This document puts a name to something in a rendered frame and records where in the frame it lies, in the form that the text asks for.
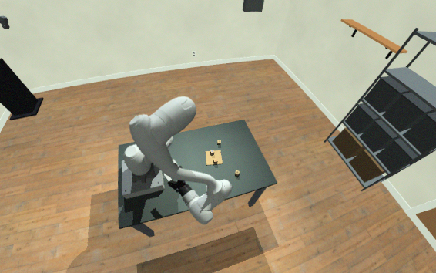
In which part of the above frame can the tan square mat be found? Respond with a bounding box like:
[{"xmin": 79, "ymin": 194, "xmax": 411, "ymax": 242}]
[{"xmin": 206, "ymin": 150, "xmax": 223, "ymax": 165}]

